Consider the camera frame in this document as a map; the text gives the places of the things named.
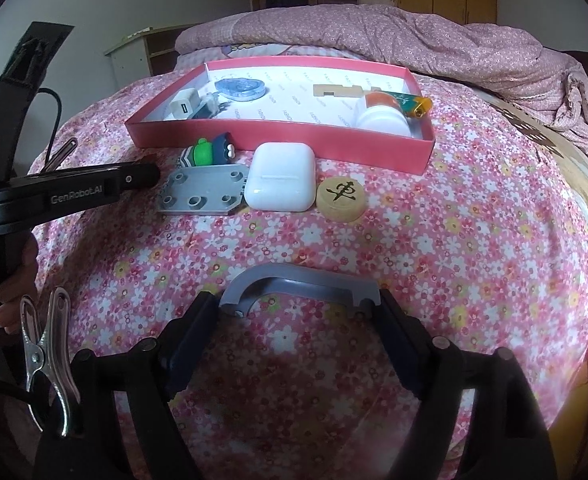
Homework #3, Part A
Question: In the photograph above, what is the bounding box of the grey studded building plate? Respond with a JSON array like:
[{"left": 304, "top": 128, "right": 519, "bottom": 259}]
[{"left": 156, "top": 164, "right": 249, "bottom": 216}]

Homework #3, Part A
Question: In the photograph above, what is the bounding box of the white usb wall charger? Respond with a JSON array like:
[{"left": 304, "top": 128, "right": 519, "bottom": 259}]
[{"left": 169, "top": 88, "right": 202, "bottom": 120}]

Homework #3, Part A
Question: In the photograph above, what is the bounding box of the striped green blue toy figure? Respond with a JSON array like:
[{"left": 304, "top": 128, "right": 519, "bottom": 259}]
[{"left": 178, "top": 132, "right": 235, "bottom": 167}]

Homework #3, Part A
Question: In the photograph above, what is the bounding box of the blue grey curved part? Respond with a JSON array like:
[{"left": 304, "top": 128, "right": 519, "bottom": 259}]
[{"left": 190, "top": 94, "right": 231, "bottom": 119}]

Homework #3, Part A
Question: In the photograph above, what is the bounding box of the grey curved plastic handle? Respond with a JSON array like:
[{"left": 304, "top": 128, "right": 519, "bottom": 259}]
[{"left": 219, "top": 263, "right": 382, "bottom": 318}]

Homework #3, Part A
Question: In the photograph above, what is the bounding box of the white earbuds case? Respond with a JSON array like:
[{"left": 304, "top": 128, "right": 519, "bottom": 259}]
[{"left": 244, "top": 142, "right": 315, "bottom": 212}]

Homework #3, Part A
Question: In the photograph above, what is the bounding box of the blue correction tape dispenser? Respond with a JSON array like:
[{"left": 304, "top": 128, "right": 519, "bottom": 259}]
[{"left": 215, "top": 78, "right": 267, "bottom": 102}]

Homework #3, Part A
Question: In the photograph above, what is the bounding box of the wooden chinese chess piece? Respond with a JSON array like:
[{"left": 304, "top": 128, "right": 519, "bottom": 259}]
[{"left": 315, "top": 177, "right": 367, "bottom": 222}]

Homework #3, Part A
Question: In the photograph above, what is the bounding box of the wooden puzzle block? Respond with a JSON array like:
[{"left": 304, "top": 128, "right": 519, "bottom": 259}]
[{"left": 313, "top": 84, "right": 367, "bottom": 98}]

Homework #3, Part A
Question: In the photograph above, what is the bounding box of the green patterned tube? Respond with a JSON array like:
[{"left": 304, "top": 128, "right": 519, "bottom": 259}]
[{"left": 388, "top": 92, "right": 433, "bottom": 119}]

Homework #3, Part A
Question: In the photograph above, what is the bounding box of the person left hand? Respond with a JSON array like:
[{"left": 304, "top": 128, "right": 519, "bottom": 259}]
[{"left": 0, "top": 234, "right": 38, "bottom": 334}]

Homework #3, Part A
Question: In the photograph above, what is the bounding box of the silver spring clamp right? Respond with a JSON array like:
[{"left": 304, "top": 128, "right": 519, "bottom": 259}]
[{"left": 20, "top": 287, "right": 80, "bottom": 438}]

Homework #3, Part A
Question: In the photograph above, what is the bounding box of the white bedside cabinet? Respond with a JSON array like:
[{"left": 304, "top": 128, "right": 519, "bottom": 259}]
[{"left": 104, "top": 24, "right": 193, "bottom": 89}]

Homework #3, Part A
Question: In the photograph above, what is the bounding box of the pink floral bed sheet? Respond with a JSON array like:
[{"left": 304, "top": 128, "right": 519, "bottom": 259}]
[{"left": 35, "top": 77, "right": 588, "bottom": 479}]

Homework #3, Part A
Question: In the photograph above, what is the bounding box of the pink shallow cardboard box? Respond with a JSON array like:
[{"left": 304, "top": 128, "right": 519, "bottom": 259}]
[{"left": 126, "top": 56, "right": 435, "bottom": 174}]

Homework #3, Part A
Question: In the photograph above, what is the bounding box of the white bottle orange label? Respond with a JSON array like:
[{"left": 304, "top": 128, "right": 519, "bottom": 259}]
[{"left": 352, "top": 91, "right": 411, "bottom": 138}]

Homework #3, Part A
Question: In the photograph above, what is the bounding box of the mauve crumpled quilt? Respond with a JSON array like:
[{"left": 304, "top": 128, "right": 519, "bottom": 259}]
[{"left": 175, "top": 4, "right": 588, "bottom": 156}]

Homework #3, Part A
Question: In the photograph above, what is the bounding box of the black cable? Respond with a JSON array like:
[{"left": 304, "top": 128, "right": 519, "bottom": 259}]
[{"left": 34, "top": 86, "right": 64, "bottom": 172}]

